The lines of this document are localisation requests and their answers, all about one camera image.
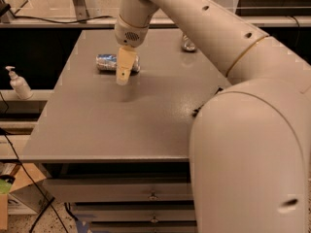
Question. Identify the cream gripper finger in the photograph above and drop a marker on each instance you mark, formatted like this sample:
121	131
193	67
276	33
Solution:
125	61

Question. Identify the cardboard box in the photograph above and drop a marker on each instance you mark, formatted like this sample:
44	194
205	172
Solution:
27	195

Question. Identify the top grey drawer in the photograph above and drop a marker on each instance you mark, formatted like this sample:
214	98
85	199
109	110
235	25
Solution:
119	189

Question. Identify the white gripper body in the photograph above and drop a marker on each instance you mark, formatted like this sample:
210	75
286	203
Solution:
129	33

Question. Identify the grey drawer cabinet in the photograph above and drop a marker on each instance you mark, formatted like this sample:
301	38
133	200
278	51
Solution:
94	128

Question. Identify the grey drawer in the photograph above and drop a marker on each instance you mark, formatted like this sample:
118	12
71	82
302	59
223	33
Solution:
116	212
144	227
119	189

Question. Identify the green object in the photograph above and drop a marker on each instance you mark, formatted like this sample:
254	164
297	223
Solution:
6	183

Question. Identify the blue silver redbull can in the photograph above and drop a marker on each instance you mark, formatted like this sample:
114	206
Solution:
108	62

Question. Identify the middle grey drawer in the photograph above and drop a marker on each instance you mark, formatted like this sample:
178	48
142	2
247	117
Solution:
116	212

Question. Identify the grey metal bracket left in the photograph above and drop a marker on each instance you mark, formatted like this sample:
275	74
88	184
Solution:
80	9

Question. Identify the bottom grey drawer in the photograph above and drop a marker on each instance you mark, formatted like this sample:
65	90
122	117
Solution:
144	227

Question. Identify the black snack packet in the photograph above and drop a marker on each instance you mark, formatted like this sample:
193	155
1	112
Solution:
196	111

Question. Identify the white pump sanitizer bottle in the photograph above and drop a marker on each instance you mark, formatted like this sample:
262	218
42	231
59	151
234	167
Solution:
19	84

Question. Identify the brown patterned drink can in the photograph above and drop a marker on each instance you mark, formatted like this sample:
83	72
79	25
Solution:
187	44

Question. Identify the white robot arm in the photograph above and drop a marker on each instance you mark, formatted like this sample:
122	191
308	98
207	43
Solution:
250	144

